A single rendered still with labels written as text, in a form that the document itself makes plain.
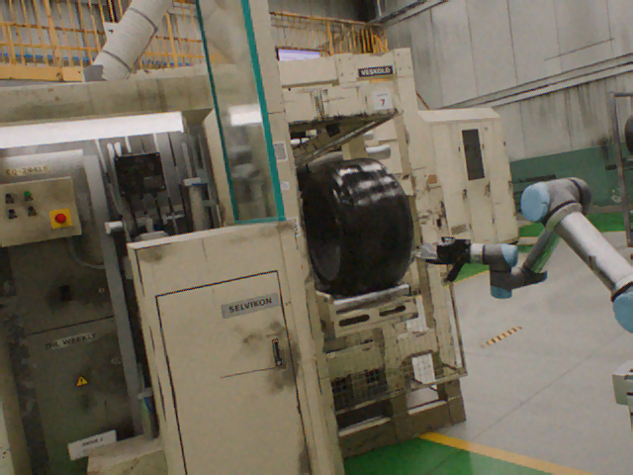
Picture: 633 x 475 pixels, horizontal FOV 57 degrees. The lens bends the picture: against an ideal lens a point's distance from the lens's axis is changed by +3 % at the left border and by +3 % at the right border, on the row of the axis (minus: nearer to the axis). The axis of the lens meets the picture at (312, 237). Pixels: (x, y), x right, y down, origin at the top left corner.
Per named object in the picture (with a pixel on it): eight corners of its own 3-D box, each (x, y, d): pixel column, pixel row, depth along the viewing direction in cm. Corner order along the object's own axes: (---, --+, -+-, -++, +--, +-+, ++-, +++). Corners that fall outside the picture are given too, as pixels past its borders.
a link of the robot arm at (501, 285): (525, 295, 205) (524, 265, 203) (499, 302, 201) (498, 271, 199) (509, 289, 212) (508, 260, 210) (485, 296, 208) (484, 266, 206)
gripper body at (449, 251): (439, 236, 214) (472, 237, 208) (442, 255, 217) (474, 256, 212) (433, 245, 208) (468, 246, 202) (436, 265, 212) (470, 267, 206)
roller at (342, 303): (325, 303, 218) (329, 314, 216) (328, 298, 215) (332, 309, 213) (405, 285, 230) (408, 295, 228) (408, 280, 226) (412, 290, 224)
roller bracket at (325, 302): (330, 323, 209) (326, 297, 209) (297, 309, 247) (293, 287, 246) (338, 321, 211) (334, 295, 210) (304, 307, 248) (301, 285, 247)
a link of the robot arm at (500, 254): (514, 271, 198) (514, 247, 196) (482, 269, 203) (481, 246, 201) (518, 264, 204) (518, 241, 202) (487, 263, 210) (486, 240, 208)
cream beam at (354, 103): (272, 128, 240) (266, 92, 239) (257, 137, 263) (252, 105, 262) (398, 112, 260) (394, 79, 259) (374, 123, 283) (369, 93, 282)
